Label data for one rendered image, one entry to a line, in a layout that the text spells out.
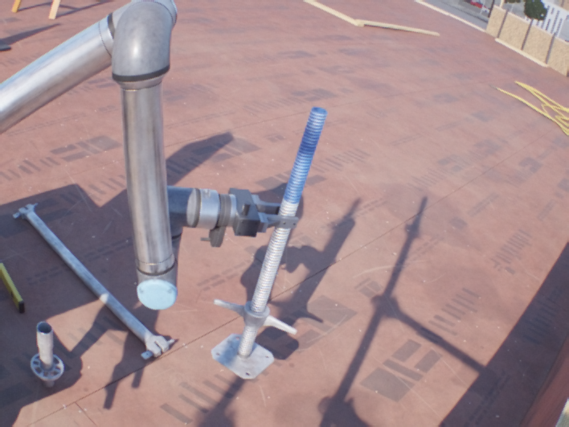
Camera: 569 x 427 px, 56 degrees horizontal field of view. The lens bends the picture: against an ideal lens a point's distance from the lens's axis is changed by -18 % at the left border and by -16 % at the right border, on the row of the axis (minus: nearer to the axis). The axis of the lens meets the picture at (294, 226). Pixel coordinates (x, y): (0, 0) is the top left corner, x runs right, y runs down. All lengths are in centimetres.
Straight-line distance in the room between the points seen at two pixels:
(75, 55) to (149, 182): 32
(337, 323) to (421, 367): 41
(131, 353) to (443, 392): 123
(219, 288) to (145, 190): 142
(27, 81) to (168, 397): 122
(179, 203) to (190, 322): 105
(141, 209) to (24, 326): 113
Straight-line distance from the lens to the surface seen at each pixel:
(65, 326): 227
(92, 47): 125
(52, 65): 128
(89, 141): 352
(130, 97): 113
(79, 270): 246
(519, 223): 427
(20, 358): 214
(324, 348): 246
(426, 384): 251
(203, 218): 141
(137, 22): 112
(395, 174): 405
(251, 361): 178
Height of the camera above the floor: 158
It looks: 30 degrees down
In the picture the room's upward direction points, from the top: 18 degrees clockwise
